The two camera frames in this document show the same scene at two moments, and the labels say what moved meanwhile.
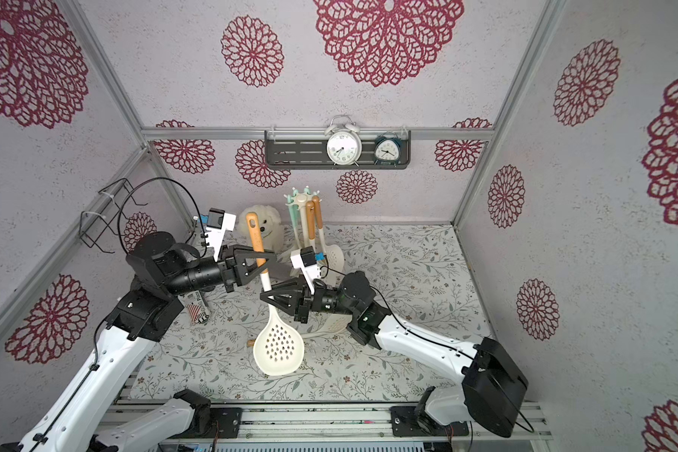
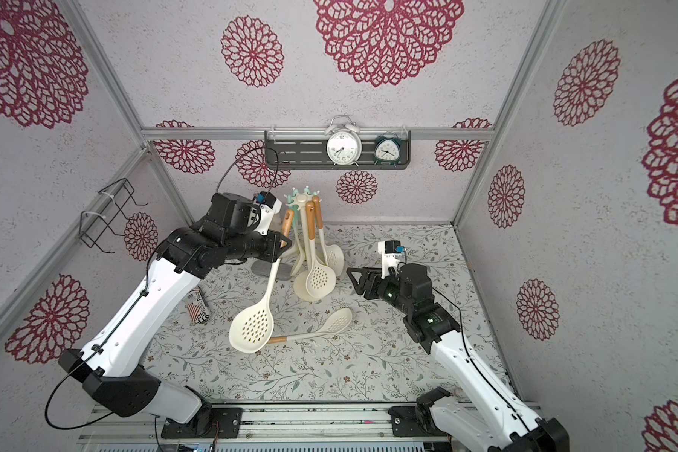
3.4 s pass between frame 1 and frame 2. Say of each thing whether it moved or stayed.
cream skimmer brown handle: moved
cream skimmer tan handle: stayed
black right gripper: moved
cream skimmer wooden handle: stayed
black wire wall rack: stayed
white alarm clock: stayed
